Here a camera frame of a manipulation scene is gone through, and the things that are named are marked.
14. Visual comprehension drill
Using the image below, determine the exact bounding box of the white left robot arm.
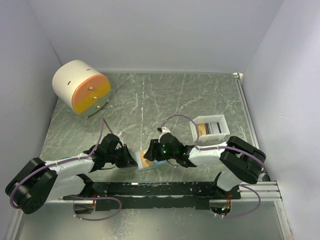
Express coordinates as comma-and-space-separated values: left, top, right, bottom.
5, 133, 138, 214

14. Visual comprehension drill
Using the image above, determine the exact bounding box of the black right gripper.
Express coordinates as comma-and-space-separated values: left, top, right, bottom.
143, 139, 177, 162

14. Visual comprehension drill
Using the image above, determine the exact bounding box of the stack of cards in tray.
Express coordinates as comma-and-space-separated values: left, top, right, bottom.
197, 122, 222, 136

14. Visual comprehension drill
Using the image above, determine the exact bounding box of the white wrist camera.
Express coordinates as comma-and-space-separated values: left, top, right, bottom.
119, 132, 127, 140
157, 126, 171, 140

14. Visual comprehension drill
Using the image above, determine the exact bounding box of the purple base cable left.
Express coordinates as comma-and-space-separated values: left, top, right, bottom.
67, 194, 123, 222

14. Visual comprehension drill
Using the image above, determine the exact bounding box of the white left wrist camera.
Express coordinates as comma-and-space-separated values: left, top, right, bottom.
119, 132, 127, 140

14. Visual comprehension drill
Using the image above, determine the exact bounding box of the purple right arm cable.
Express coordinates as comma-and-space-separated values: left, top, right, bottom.
161, 114, 268, 176

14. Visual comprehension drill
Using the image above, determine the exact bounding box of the green card holder wallet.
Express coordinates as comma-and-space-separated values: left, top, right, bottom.
133, 150, 167, 172

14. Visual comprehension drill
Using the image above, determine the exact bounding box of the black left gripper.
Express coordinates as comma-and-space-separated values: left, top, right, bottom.
105, 143, 138, 168

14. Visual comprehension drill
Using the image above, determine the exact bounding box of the orange credit card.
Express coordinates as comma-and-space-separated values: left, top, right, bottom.
139, 151, 154, 169

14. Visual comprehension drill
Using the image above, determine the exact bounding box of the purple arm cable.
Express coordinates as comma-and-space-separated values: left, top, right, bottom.
161, 114, 268, 176
9, 117, 121, 210

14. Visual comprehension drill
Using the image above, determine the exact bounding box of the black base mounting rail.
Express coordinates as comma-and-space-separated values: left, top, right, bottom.
62, 181, 242, 212

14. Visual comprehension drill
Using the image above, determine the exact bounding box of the round white drawer cabinet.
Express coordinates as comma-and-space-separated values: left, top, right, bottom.
52, 60, 111, 117

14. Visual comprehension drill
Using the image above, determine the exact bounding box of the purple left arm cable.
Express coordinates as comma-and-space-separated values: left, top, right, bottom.
9, 117, 121, 210

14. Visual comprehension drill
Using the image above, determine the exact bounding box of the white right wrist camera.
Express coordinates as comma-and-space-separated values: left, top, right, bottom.
157, 126, 171, 140

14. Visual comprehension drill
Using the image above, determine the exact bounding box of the white plastic card tray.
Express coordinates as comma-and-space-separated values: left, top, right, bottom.
189, 114, 230, 143

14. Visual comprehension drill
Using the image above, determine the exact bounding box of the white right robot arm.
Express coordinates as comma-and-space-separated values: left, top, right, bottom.
143, 132, 267, 199

